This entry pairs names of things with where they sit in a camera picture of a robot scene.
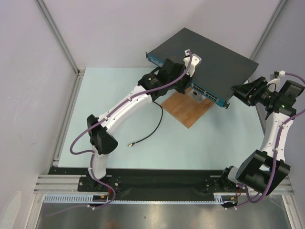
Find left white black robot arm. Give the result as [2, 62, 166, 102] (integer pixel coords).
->
[87, 55, 201, 191]

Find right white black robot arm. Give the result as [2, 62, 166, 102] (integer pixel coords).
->
[219, 77, 305, 197]

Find brown wooden board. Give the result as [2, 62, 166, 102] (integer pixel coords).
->
[162, 87, 214, 129]

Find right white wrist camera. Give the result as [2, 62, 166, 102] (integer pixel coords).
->
[267, 71, 285, 91]

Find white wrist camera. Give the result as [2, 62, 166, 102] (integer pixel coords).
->
[183, 49, 202, 78]
[267, 71, 285, 91]

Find metal switch stand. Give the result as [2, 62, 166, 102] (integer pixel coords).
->
[188, 89, 206, 103]

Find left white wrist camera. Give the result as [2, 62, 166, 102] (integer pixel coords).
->
[183, 49, 202, 78]

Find blue black network switch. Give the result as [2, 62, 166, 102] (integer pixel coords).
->
[146, 28, 259, 109]

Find right aluminium frame post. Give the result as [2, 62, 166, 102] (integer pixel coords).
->
[250, 0, 289, 61]

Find aluminium frame post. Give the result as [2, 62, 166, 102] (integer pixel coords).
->
[34, 0, 81, 76]
[250, 0, 289, 61]

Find black cable with plug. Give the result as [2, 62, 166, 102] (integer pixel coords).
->
[128, 101, 164, 147]

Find white slotted cable duct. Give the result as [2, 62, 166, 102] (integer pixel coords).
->
[44, 193, 236, 205]

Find left aluminium frame post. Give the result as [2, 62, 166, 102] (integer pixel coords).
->
[34, 0, 81, 76]

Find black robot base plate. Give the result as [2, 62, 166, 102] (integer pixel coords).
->
[49, 167, 242, 201]

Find aluminium frame rail front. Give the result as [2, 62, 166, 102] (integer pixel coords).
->
[34, 175, 294, 195]

